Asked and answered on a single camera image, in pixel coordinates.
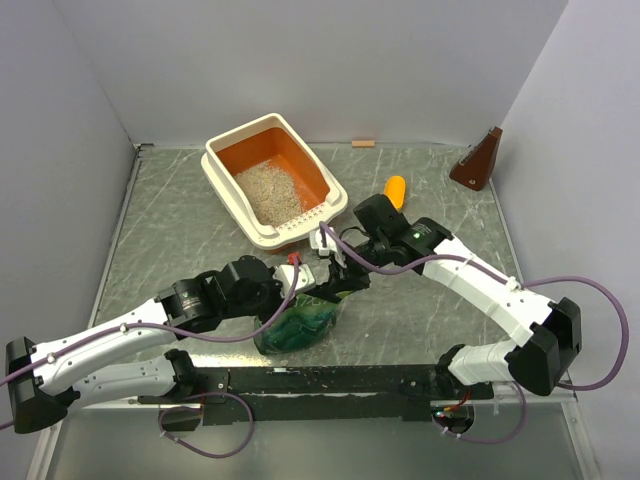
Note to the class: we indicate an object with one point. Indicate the green litter bag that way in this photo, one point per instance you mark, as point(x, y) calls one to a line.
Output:
point(297, 329)

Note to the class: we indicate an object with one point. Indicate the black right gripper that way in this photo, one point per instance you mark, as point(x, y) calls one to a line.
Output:
point(336, 259)

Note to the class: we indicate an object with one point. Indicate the yellow plastic litter scoop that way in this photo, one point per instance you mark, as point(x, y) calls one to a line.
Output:
point(395, 191)

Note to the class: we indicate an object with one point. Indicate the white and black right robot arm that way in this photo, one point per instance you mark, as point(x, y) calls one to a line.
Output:
point(544, 336)

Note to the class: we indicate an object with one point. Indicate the grey cat litter pile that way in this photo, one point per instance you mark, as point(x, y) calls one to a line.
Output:
point(271, 193)

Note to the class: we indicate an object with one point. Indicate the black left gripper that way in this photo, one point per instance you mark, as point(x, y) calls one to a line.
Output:
point(267, 316)

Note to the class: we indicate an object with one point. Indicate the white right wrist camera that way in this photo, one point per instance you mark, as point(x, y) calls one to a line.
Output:
point(325, 246)

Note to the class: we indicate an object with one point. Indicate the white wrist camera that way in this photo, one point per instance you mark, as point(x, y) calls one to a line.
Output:
point(295, 276)
point(325, 246)

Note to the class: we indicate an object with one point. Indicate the small wooden block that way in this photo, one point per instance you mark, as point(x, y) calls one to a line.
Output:
point(363, 144)

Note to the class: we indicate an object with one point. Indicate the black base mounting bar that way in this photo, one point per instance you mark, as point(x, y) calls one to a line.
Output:
point(406, 392)

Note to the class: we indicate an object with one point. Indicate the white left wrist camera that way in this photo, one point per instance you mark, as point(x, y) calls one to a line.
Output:
point(295, 276)

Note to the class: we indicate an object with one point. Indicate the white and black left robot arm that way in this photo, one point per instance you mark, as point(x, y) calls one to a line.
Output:
point(46, 380)

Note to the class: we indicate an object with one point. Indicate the black bag clip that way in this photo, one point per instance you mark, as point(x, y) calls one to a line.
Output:
point(336, 288)

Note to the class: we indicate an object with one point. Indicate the brown wooden wedge stand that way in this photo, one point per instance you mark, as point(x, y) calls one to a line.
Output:
point(475, 169)

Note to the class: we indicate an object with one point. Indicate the white and orange litter box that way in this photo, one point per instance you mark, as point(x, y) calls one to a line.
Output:
point(271, 138)

